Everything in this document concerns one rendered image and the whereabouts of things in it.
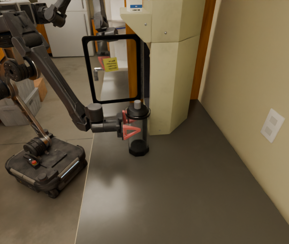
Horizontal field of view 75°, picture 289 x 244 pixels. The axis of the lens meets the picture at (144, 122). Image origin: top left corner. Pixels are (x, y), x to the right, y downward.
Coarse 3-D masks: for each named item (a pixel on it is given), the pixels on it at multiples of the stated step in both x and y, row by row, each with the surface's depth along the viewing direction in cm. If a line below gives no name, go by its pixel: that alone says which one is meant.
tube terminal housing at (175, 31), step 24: (144, 0) 85; (168, 0) 66; (192, 0) 71; (168, 24) 70; (192, 24) 78; (168, 48) 75; (192, 48) 86; (168, 72) 81; (192, 72) 95; (168, 96) 88; (168, 120) 96
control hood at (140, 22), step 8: (120, 8) 87; (128, 16) 67; (136, 16) 68; (144, 16) 68; (128, 24) 69; (136, 24) 69; (144, 24) 69; (136, 32) 71; (144, 32) 71; (144, 40) 73
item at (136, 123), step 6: (126, 108) 80; (126, 114) 76; (132, 120) 77; (138, 120) 76; (144, 120) 77; (138, 126) 78; (144, 126) 79; (144, 132) 81; (132, 138) 83; (138, 138) 82; (144, 138) 83; (132, 144) 85; (138, 144) 84; (144, 144) 85; (132, 150) 87; (138, 150) 86
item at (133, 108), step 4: (136, 100) 77; (132, 104) 80; (136, 104) 75; (140, 104) 76; (128, 108) 77; (132, 108) 77; (136, 108) 77; (140, 108) 77; (144, 108) 77; (128, 112) 76; (132, 112) 75; (136, 112) 75; (140, 112) 75; (144, 112) 76
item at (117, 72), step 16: (96, 48) 99; (112, 48) 101; (128, 48) 102; (96, 64) 104; (112, 64) 106; (128, 64) 107; (112, 80) 111; (128, 80) 113; (96, 96) 114; (112, 96) 117; (128, 96) 119
